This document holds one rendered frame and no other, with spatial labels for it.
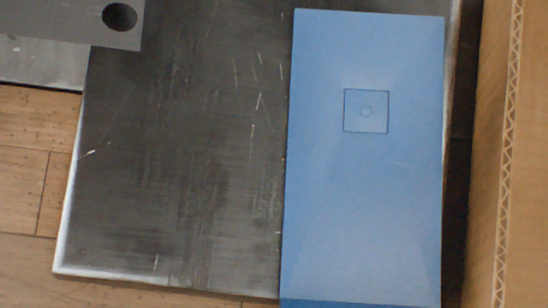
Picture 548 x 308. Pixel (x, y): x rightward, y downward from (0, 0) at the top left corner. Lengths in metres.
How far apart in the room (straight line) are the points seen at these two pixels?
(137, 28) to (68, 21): 0.02
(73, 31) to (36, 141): 0.22
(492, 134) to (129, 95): 0.16
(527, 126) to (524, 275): 0.07
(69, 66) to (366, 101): 0.14
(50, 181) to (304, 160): 0.12
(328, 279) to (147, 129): 0.11
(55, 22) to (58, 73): 0.23
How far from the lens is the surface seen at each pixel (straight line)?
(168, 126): 0.52
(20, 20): 0.33
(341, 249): 0.50
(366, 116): 0.52
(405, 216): 0.51
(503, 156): 0.47
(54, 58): 0.55
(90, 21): 0.32
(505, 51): 0.49
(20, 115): 0.55
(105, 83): 0.52
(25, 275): 0.53
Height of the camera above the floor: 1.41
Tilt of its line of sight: 75 degrees down
